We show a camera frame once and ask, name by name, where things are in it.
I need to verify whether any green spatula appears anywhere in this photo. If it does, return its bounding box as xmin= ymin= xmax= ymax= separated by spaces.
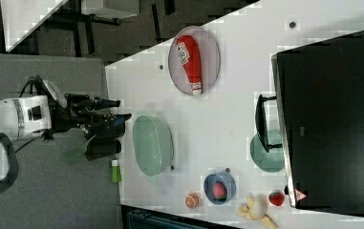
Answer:
xmin=62 ymin=135 xmax=95 ymax=162

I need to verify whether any green white bottle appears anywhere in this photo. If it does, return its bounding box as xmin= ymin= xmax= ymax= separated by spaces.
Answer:
xmin=111 ymin=159 xmax=122 ymax=183

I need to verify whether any green oval plastic strainer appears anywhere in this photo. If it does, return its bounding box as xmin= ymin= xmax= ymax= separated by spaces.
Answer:
xmin=132 ymin=114 xmax=174 ymax=177

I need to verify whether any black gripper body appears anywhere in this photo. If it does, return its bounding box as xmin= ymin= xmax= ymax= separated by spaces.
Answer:
xmin=48 ymin=94 xmax=95 ymax=133

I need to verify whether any red ketchup bottle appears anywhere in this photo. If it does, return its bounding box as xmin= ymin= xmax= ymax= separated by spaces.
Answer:
xmin=177 ymin=35 xmax=203 ymax=95

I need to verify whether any pink strawberry in bowl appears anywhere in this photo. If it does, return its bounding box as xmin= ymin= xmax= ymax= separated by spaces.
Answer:
xmin=212 ymin=182 xmax=227 ymax=200

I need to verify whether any orange slice toy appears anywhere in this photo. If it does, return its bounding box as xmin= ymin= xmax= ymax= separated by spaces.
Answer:
xmin=184 ymin=193 xmax=200 ymax=209

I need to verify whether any grey round plate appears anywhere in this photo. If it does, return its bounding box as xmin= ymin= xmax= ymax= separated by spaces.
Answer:
xmin=168 ymin=26 xmax=221 ymax=96

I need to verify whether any black toaster oven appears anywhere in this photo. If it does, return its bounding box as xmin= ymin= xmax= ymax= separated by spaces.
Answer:
xmin=255 ymin=31 xmax=364 ymax=217

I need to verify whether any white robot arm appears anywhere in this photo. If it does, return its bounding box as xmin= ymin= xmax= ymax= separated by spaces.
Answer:
xmin=0 ymin=94 xmax=132 ymax=141

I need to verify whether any light green cup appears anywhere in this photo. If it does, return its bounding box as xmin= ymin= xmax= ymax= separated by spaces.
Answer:
xmin=250 ymin=130 xmax=285 ymax=173

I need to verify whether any red strawberry toy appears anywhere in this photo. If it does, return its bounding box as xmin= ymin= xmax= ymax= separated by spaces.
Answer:
xmin=268 ymin=191 xmax=285 ymax=206

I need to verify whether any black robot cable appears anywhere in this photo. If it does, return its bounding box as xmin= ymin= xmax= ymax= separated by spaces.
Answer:
xmin=18 ymin=74 xmax=49 ymax=98

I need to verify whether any blue bowl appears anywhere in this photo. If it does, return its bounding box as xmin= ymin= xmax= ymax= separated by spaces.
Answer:
xmin=203 ymin=171 xmax=236 ymax=205

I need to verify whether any black utensil holder cup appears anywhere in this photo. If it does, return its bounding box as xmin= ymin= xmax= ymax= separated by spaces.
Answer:
xmin=85 ymin=138 xmax=121 ymax=161

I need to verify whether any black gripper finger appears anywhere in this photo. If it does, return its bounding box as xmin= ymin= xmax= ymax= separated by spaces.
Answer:
xmin=84 ymin=114 xmax=132 ymax=139
xmin=91 ymin=98 xmax=120 ymax=111

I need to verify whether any peeled banana toy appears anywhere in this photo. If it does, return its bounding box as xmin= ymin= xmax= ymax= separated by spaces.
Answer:
xmin=237 ymin=195 xmax=277 ymax=229

